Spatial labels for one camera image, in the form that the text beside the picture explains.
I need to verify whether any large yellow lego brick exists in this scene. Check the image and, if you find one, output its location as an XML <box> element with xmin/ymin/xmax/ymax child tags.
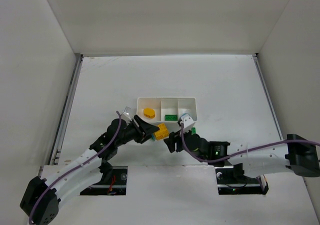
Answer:
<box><xmin>154</xmin><ymin>123</ymin><xmax>170</xmax><ymax>141</ymax></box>

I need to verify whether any yellow rounded lego piece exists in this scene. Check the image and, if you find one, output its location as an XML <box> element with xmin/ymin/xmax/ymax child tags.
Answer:
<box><xmin>143</xmin><ymin>107</ymin><xmax>156</xmax><ymax>119</ymax></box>

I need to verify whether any green long lego brick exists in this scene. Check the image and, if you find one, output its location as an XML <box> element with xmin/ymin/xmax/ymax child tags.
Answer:
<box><xmin>164</xmin><ymin>114</ymin><xmax>179</xmax><ymax>122</ymax></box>

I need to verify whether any blue lego brick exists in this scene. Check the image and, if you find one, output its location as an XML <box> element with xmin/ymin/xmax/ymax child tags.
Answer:
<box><xmin>150</xmin><ymin>134</ymin><xmax>156</xmax><ymax>141</ymax></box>

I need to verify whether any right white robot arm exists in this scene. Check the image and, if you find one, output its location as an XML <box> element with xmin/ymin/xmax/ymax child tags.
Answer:
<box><xmin>164</xmin><ymin>131</ymin><xmax>320</xmax><ymax>178</ymax></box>

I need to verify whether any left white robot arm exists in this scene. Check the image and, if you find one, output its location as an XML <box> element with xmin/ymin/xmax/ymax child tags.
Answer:
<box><xmin>20</xmin><ymin>115</ymin><xmax>159</xmax><ymax>225</ymax></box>

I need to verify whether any green square lego right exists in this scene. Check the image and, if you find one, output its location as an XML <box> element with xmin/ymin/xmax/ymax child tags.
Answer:
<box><xmin>191</xmin><ymin>127</ymin><xmax>196</xmax><ymax>135</ymax></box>

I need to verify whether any white three-compartment container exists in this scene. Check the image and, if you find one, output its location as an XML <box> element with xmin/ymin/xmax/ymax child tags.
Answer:
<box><xmin>136</xmin><ymin>97</ymin><xmax>198</xmax><ymax>131</ymax></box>

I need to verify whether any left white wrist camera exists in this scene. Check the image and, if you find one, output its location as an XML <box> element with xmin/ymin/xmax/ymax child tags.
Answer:
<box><xmin>121</xmin><ymin>106</ymin><xmax>133</xmax><ymax>125</ymax></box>

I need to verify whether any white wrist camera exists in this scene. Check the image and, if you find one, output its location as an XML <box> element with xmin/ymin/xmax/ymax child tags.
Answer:
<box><xmin>178</xmin><ymin>113</ymin><xmax>196</xmax><ymax>133</ymax></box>
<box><xmin>121</xmin><ymin>106</ymin><xmax>133</xmax><ymax>125</ymax></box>

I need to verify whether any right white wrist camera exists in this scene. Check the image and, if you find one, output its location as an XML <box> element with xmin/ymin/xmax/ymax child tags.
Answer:
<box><xmin>178</xmin><ymin>113</ymin><xmax>196</xmax><ymax>133</ymax></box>

